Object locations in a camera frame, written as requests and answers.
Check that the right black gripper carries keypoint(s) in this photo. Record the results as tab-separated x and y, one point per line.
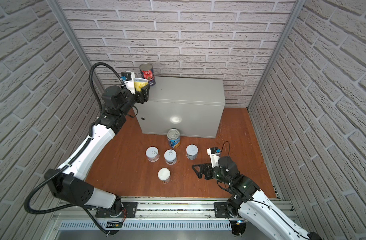
204	167

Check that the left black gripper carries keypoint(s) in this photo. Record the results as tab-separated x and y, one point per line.
144	94

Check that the yellow labelled can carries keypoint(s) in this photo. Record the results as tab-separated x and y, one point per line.
139	83

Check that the red tomato can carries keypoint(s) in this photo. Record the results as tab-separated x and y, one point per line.
147	72

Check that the white flat-lid can front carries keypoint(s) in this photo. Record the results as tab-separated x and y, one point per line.
164	175

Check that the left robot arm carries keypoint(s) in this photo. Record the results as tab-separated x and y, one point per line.
68	181

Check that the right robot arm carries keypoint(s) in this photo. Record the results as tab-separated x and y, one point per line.
249	202

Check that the white can right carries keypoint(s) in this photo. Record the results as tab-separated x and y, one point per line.
192	152

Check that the white can centre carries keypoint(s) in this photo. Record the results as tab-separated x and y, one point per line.
170	157

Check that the blue soup can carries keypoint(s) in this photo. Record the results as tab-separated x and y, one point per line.
173	136

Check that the grey metal cabinet box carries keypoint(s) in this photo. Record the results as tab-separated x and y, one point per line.
193	106

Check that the white can far left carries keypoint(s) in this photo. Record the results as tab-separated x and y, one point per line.
152	154

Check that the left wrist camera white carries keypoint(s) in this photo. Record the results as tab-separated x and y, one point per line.
128	79

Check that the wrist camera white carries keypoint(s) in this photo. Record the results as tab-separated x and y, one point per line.
215	155
128	79

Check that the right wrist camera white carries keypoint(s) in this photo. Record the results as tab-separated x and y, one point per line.
215	155

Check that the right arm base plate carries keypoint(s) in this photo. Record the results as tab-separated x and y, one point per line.
225	210

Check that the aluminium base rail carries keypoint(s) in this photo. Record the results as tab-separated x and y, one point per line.
159	214

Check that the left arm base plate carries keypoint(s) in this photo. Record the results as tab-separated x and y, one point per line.
118	210

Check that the left aluminium corner post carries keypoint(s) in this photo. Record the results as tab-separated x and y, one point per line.
70	33

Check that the aluminium corner post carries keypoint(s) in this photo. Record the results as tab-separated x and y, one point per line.
70	33
297	8

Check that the right aluminium corner post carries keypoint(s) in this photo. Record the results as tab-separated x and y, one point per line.
297	8

